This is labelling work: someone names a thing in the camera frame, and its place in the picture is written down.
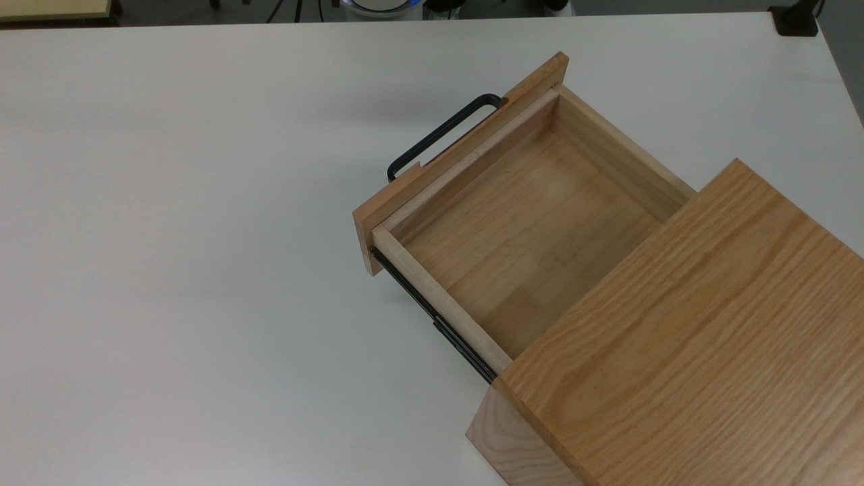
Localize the dark and white equipment base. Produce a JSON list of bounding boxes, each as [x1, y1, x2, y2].
[[423, 0, 576, 19]]

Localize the beige board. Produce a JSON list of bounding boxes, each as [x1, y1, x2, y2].
[[0, 0, 124, 25]]

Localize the light wooden cabinet box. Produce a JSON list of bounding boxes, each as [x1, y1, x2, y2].
[[465, 159, 864, 486]]

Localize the black tripod legs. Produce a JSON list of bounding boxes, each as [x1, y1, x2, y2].
[[265, 0, 326, 24]]

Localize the black metal drawer slide rail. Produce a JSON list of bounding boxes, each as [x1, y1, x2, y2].
[[369, 248, 499, 385]]

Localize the long black metal drawer handle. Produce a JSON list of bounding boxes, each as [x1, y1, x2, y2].
[[386, 93, 504, 184]]

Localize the black table clamp block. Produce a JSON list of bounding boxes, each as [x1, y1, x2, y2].
[[768, 3, 821, 37]]

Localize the wooden drawer with notched front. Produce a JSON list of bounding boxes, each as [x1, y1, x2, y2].
[[352, 52, 698, 376]]

